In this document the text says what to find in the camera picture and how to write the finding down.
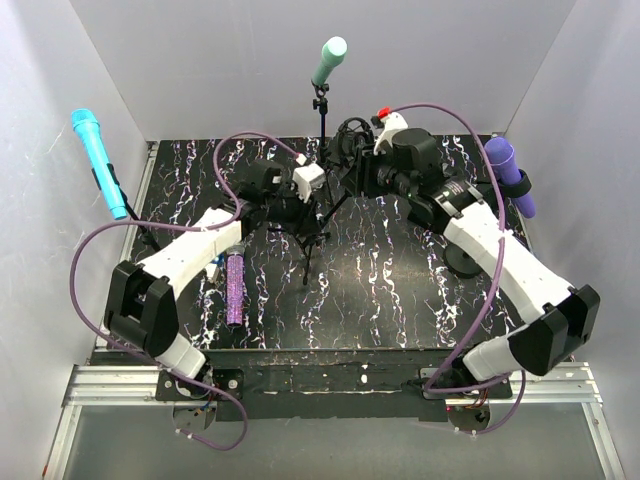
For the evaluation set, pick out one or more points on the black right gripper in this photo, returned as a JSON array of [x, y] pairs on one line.
[[366, 161]]

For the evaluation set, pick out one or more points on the black round base stand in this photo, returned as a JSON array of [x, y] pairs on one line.
[[460, 263], [147, 237]]

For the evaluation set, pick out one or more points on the blue white toy block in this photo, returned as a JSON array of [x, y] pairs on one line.
[[213, 268]]

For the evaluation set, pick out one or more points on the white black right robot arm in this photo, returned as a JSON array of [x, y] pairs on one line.
[[558, 318]]

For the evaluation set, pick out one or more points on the aluminium rail frame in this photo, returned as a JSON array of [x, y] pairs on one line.
[[114, 426]]

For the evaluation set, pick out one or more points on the black left round base stand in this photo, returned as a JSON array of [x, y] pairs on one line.
[[147, 237]]

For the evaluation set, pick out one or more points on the purple toy microphone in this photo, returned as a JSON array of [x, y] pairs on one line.
[[514, 183]]

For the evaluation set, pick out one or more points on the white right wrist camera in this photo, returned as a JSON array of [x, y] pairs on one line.
[[390, 123]]

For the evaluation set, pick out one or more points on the cyan toy microphone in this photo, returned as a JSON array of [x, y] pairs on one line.
[[87, 128]]

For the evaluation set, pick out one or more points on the mint green toy microphone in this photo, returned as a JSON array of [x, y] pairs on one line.
[[332, 55]]

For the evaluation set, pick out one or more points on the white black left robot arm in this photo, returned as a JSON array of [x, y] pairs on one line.
[[141, 305]]

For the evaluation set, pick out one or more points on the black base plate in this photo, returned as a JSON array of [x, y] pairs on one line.
[[330, 383]]

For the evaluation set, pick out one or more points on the black shock mount tripod stand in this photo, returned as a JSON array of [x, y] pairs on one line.
[[300, 221]]

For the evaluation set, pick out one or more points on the purple glitter microphone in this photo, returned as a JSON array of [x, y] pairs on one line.
[[235, 285]]

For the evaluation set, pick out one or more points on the black slim tripod stand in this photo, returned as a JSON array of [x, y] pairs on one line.
[[338, 152]]

